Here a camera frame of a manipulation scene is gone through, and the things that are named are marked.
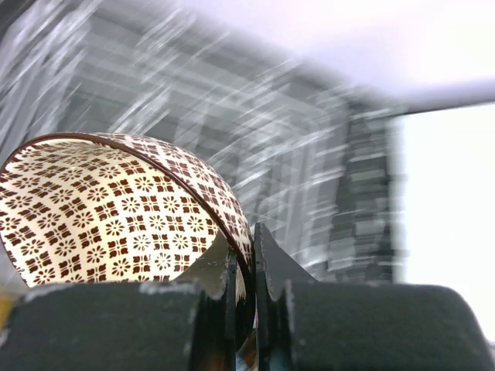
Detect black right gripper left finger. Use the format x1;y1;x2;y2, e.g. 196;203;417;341
7;235;236;370

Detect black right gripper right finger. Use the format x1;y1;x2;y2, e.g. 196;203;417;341
254;224;494;370

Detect brown white patterned bowl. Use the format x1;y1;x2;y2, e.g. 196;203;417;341
1;133;255;332

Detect black marble pattern mat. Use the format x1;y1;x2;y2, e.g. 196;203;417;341
0;0;407;287

